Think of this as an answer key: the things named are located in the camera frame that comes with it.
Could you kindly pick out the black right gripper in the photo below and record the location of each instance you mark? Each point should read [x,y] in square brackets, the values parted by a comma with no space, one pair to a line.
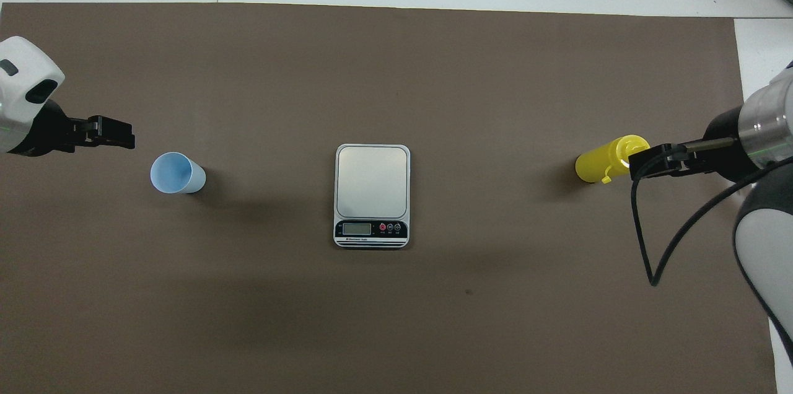
[722,158]

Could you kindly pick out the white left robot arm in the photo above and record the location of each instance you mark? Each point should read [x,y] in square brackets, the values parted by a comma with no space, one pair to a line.
[25,65]

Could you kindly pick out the light blue plastic cup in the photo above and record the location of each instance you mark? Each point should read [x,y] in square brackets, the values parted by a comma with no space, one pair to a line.
[176,174]

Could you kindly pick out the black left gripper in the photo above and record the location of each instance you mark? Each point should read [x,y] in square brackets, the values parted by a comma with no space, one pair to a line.
[49,131]

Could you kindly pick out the brown paper table mat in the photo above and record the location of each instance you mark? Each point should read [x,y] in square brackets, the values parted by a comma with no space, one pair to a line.
[372,319]

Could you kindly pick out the silver digital kitchen scale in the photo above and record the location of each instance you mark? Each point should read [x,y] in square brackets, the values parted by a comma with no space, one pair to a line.
[372,183]

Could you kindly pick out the yellow squeeze seasoning bottle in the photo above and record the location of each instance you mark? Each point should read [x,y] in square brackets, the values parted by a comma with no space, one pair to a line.
[598,165]

